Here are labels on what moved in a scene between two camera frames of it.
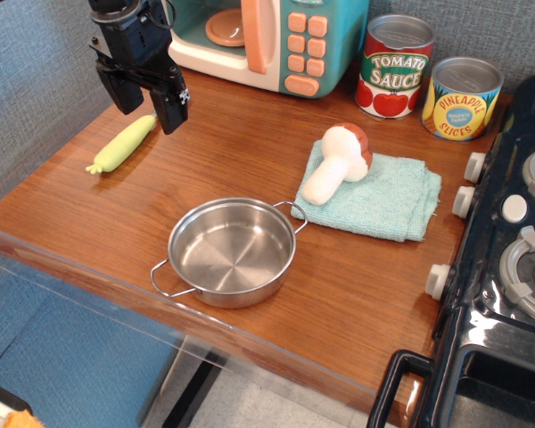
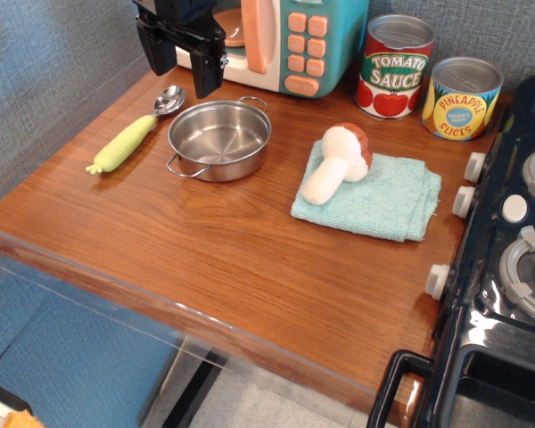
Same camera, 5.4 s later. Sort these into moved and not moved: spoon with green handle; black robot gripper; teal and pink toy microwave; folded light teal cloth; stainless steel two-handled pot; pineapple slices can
Moved: black robot gripper; stainless steel two-handled pot
Not moved: folded light teal cloth; pineapple slices can; spoon with green handle; teal and pink toy microwave
